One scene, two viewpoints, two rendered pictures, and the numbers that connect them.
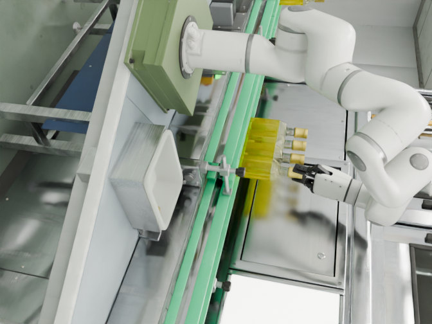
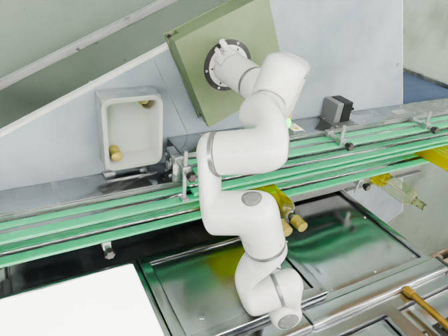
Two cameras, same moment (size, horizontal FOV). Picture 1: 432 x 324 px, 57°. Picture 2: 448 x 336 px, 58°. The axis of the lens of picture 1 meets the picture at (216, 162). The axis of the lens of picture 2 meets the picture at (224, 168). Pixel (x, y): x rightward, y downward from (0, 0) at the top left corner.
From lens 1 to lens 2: 0.79 m
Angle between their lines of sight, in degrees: 36
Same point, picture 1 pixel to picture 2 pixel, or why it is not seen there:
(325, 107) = (375, 252)
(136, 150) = (127, 91)
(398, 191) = (209, 205)
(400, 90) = (265, 109)
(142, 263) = (81, 183)
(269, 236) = (189, 271)
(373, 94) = (250, 107)
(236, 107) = not seen: hidden behind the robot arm
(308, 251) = (197, 305)
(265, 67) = (247, 91)
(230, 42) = (241, 64)
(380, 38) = not seen: outside the picture
